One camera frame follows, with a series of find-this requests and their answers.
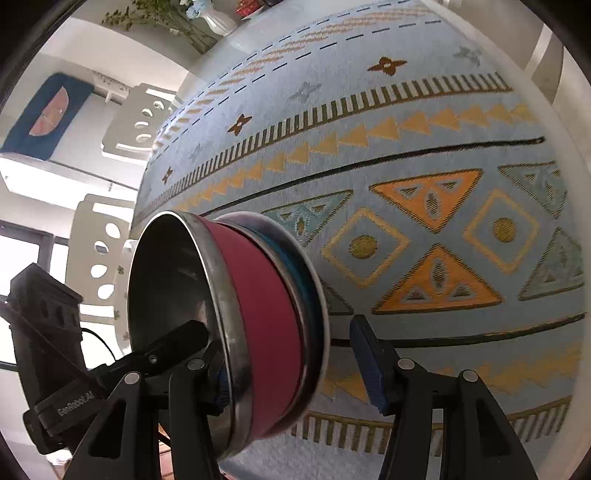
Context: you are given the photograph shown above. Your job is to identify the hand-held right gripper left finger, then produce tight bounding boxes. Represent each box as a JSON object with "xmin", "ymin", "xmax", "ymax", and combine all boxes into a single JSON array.
[{"xmin": 62, "ymin": 339, "xmax": 227, "ymax": 480}]

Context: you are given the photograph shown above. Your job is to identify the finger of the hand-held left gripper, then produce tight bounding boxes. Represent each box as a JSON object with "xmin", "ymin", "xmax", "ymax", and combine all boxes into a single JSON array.
[{"xmin": 95, "ymin": 320, "xmax": 208, "ymax": 376}]

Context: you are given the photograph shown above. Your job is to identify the white ribbed vase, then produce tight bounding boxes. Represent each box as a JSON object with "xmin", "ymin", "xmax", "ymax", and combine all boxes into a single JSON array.
[{"xmin": 201, "ymin": 0, "xmax": 238, "ymax": 37}]

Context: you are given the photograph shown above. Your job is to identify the red steel bowl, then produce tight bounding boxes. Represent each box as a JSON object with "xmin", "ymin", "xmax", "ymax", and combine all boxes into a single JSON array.
[{"xmin": 127, "ymin": 211, "xmax": 306, "ymax": 460}]

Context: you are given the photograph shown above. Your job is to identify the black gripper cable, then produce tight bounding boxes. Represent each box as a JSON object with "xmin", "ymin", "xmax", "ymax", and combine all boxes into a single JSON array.
[{"xmin": 81, "ymin": 327, "xmax": 117, "ymax": 361}]

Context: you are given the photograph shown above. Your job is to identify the glass vase with green branches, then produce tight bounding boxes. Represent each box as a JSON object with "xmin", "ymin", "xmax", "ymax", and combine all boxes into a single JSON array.
[{"xmin": 102, "ymin": 0, "xmax": 220, "ymax": 54}]

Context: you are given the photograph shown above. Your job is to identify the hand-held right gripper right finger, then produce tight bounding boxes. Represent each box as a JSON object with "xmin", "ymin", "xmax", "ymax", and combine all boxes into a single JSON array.
[{"xmin": 349, "ymin": 315, "xmax": 539, "ymax": 480}]

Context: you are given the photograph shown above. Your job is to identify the blue patterned tablecloth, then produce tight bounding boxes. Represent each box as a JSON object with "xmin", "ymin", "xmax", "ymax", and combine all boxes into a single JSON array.
[{"xmin": 131, "ymin": 0, "xmax": 583, "ymax": 480}]

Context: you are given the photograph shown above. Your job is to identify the blue steel bowl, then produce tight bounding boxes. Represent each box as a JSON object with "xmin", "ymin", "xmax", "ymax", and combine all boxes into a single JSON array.
[{"xmin": 216, "ymin": 211, "xmax": 326, "ymax": 398}]

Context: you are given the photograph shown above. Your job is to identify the blue wall hanging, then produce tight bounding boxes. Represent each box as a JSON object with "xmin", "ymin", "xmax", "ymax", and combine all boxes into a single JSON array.
[{"xmin": 0, "ymin": 71, "xmax": 93, "ymax": 161}]

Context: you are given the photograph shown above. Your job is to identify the white dining chair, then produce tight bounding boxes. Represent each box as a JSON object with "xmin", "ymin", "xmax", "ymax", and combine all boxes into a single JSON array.
[
  {"xmin": 65, "ymin": 194, "xmax": 137, "ymax": 319},
  {"xmin": 100, "ymin": 83, "xmax": 178, "ymax": 162}
]

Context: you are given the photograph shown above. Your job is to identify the red teacup on saucer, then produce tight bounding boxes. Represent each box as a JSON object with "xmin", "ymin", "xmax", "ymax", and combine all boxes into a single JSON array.
[{"xmin": 235, "ymin": 0, "xmax": 265, "ymax": 19}]

